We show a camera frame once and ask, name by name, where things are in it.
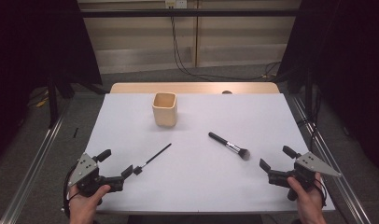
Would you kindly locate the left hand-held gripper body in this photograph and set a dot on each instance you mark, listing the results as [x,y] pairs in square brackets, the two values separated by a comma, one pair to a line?
[85,169]

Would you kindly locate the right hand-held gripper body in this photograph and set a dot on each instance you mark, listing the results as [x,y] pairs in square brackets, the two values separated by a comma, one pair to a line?
[315,164]

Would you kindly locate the black powder makeup brush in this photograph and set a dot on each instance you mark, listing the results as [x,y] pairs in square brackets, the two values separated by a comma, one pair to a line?
[221,141]

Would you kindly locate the beige square cup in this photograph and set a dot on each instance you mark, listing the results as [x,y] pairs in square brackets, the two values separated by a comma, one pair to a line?
[165,116]

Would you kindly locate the person's left hand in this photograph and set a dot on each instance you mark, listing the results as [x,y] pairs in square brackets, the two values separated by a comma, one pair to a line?
[83,208]

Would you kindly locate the person's right hand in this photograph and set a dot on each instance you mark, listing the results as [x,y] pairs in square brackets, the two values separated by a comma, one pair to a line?
[309,203]

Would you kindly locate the small black floor item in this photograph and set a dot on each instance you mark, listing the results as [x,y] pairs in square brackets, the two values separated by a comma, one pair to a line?
[75,132]

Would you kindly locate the black metal stand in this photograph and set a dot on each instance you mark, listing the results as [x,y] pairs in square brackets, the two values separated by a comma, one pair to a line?
[53,102]
[308,93]

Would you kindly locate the white table mat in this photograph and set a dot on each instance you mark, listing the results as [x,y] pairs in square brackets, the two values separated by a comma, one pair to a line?
[193,180]

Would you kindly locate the black curtain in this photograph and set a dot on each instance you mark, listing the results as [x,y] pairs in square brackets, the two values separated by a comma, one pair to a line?
[32,46]
[349,62]

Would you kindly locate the black horizontal bar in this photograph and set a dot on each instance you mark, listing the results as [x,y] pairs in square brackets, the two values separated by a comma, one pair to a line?
[209,12]

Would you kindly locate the aluminium rail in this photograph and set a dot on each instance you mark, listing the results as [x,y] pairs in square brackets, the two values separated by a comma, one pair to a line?
[334,171]
[32,171]

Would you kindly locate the wooden post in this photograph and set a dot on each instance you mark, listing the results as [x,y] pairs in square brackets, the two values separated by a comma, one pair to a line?
[196,37]

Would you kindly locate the white wall outlet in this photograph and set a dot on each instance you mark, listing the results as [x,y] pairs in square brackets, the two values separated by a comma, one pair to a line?
[176,3]

